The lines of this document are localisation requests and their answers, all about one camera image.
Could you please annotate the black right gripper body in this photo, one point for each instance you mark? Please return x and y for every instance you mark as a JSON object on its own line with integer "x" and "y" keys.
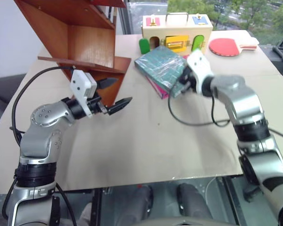
{"x": 189, "y": 81}

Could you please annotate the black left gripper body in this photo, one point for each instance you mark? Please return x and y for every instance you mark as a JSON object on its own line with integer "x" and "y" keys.
{"x": 96, "y": 106}

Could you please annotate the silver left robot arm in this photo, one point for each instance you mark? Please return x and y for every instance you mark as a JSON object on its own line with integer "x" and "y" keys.
{"x": 42, "y": 139}

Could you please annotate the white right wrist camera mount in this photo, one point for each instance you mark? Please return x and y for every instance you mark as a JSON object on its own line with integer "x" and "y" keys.
{"x": 199, "y": 64}

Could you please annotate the wooden lock box toy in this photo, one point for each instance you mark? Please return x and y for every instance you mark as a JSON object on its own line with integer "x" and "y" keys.
{"x": 177, "y": 30}

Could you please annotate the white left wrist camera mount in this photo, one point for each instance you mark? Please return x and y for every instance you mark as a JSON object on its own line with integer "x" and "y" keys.
{"x": 81, "y": 84}

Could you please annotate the wooden bookshelf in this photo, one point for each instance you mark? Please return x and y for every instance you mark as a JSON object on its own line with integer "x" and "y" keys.
{"x": 85, "y": 44}

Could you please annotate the green book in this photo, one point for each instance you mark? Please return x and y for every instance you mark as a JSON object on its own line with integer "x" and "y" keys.
{"x": 160, "y": 64}

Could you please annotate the pink book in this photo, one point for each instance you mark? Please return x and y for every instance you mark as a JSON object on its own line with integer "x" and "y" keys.
{"x": 159, "y": 90}

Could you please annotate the red table tennis paddle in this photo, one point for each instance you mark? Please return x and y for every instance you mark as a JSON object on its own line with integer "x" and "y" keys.
{"x": 224, "y": 47}

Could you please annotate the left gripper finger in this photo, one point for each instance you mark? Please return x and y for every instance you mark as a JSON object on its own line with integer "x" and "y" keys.
{"x": 120, "y": 105}
{"x": 107, "y": 83}

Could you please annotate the grey sofa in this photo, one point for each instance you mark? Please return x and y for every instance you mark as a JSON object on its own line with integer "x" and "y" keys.
{"x": 4, "y": 87}

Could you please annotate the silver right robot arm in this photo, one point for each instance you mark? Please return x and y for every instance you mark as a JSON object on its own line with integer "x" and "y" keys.
{"x": 243, "y": 99}

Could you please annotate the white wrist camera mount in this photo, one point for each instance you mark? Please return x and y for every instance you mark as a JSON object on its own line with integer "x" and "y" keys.
{"x": 199, "y": 64}
{"x": 81, "y": 84}

